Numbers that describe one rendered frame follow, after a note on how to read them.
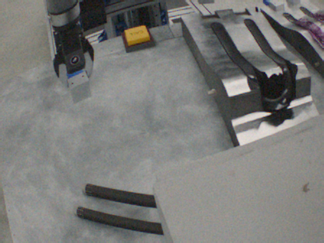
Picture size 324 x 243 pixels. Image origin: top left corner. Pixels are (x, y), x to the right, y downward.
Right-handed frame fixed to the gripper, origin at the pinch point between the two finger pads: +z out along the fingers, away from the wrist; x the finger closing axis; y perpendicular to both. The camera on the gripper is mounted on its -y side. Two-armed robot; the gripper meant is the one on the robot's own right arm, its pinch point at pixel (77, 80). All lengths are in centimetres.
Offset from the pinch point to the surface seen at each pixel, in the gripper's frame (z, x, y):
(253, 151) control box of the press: -52, -6, -67
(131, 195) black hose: 9.1, -1.6, -27.8
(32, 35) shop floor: 96, 13, 164
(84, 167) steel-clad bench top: 14.9, 5.2, -12.6
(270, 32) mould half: 6, -55, 1
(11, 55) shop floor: 96, 33, 154
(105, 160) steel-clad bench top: 14.9, -0.5, -12.7
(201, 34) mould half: 6.2, -34.5, 7.3
